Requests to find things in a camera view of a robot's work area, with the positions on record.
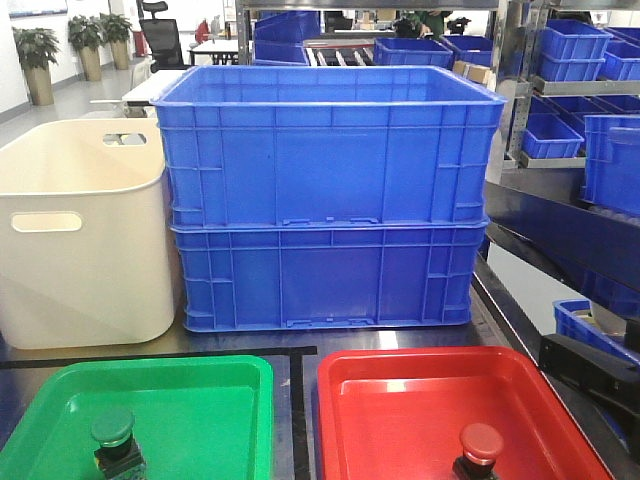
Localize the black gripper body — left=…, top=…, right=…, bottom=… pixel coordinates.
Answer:
left=538, top=333, right=639, bottom=425

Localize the red push button switch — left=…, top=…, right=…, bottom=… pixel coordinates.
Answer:
left=452, top=423, right=504, bottom=479

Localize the red plastic tray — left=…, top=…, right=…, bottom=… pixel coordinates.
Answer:
left=318, top=346, right=611, bottom=479

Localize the lower blue stacked crate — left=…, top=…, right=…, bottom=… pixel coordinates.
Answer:
left=173, top=220, right=487, bottom=332

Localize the blue stacked crate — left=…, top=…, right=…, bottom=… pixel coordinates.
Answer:
left=173, top=220, right=487, bottom=332
left=153, top=66, right=505, bottom=228

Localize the green plastic tray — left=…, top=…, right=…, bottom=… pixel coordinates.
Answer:
left=1, top=355, right=274, bottom=479

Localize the upper blue stacked crate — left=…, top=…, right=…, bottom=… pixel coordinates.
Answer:
left=153, top=66, right=505, bottom=228

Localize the cream plastic basket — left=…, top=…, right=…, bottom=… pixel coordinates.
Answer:
left=1, top=118, right=181, bottom=349

